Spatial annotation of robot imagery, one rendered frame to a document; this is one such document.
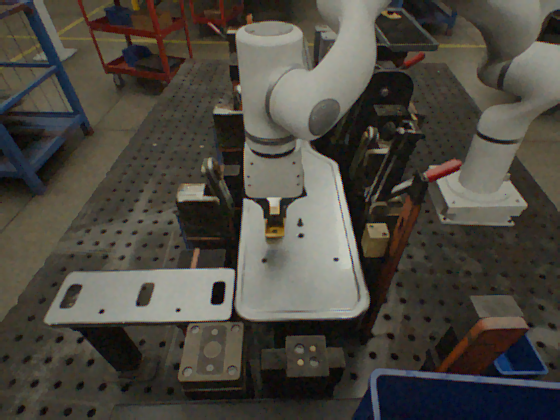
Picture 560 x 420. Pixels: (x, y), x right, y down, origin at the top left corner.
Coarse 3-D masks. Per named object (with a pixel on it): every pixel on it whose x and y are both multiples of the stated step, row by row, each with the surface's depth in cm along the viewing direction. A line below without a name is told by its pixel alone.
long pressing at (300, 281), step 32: (320, 160) 81; (320, 192) 73; (256, 224) 66; (288, 224) 66; (320, 224) 66; (352, 224) 66; (256, 256) 60; (288, 256) 60; (320, 256) 60; (352, 256) 60; (256, 288) 55; (288, 288) 55; (320, 288) 55; (352, 288) 55; (256, 320) 52; (288, 320) 52; (320, 320) 52; (352, 320) 52
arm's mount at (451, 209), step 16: (432, 192) 116; (448, 192) 107; (512, 192) 105; (448, 208) 103; (464, 208) 103; (480, 208) 102; (496, 208) 102; (512, 208) 102; (480, 224) 107; (496, 224) 107; (512, 224) 106
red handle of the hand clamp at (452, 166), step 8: (432, 168) 57; (440, 168) 56; (448, 168) 56; (456, 168) 56; (432, 176) 57; (440, 176) 57; (400, 184) 60; (408, 184) 59; (392, 192) 60; (400, 192) 59
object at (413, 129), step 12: (384, 132) 52; (396, 132) 51; (408, 132) 50; (420, 132) 50; (396, 144) 54; (408, 144) 51; (396, 156) 53; (408, 156) 53; (384, 168) 58; (396, 168) 54; (384, 180) 56; (396, 180) 56; (372, 192) 62; (384, 192) 58
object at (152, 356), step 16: (80, 288) 57; (64, 304) 55; (96, 336) 60; (112, 336) 63; (128, 336) 69; (112, 352) 65; (128, 352) 71; (144, 352) 78; (112, 368) 75; (128, 368) 71; (144, 368) 75
